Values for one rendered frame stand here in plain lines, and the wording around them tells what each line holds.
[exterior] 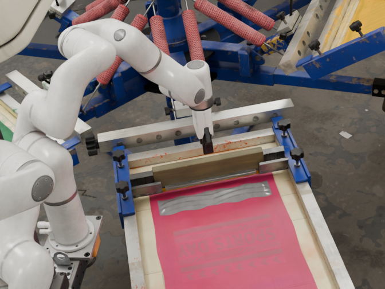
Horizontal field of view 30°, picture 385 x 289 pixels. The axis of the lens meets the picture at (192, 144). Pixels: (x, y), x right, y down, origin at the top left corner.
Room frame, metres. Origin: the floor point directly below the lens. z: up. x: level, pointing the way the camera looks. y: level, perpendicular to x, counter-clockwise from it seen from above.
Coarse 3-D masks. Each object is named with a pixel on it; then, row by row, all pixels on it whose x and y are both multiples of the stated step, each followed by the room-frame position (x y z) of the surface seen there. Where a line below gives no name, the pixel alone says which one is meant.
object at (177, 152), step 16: (272, 128) 1.96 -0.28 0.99; (192, 144) 1.94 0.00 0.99; (224, 144) 1.92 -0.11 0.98; (240, 144) 1.92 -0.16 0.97; (256, 144) 1.93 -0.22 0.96; (128, 160) 1.90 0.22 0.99; (144, 160) 1.90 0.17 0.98; (160, 160) 1.90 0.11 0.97; (176, 160) 1.91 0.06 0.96; (304, 192) 1.62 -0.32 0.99; (304, 208) 1.57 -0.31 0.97; (128, 224) 1.59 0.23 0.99; (320, 224) 1.48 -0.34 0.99; (128, 240) 1.52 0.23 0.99; (320, 240) 1.42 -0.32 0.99; (128, 256) 1.46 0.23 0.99; (336, 256) 1.35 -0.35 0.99; (336, 272) 1.29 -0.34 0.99; (144, 288) 1.33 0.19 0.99; (336, 288) 1.26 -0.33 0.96; (352, 288) 1.23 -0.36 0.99
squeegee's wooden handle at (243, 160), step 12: (216, 156) 1.77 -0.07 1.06; (228, 156) 1.76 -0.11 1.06; (240, 156) 1.76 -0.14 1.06; (252, 156) 1.76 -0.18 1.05; (156, 168) 1.75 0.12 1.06; (168, 168) 1.75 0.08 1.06; (180, 168) 1.74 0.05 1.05; (192, 168) 1.75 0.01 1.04; (204, 168) 1.75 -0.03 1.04; (216, 168) 1.75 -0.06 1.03; (228, 168) 1.76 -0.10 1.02; (240, 168) 1.76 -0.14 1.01; (252, 168) 1.76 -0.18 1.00; (156, 180) 1.74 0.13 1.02; (168, 180) 1.74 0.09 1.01; (180, 180) 1.74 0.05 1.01; (192, 180) 1.75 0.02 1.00
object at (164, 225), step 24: (168, 192) 1.75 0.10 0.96; (192, 192) 1.74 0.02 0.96; (168, 216) 1.64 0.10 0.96; (192, 216) 1.62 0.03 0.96; (216, 216) 1.61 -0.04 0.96; (168, 240) 1.54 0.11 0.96; (168, 264) 1.44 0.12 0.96; (168, 288) 1.35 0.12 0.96; (192, 288) 1.34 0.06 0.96; (216, 288) 1.32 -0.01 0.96
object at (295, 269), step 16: (256, 176) 1.77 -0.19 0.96; (272, 176) 1.76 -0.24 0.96; (272, 192) 1.68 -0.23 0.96; (224, 208) 1.64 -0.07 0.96; (240, 208) 1.63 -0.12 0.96; (256, 208) 1.62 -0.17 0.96; (272, 208) 1.61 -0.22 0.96; (288, 224) 1.53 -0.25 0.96; (288, 240) 1.47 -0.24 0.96; (288, 256) 1.40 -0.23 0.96; (240, 272) 1.37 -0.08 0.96; (256, 272) 1.36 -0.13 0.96; (272, 272) 1.35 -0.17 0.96; (288, 272) 1.35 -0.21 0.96; (304, 272) 1.34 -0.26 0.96; (240, 288) 1.31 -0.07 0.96; (256, 288) 1.30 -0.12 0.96; (272, 288) 1.30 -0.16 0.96; (288, 288) 1.29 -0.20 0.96; (304, 288) 1.28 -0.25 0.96
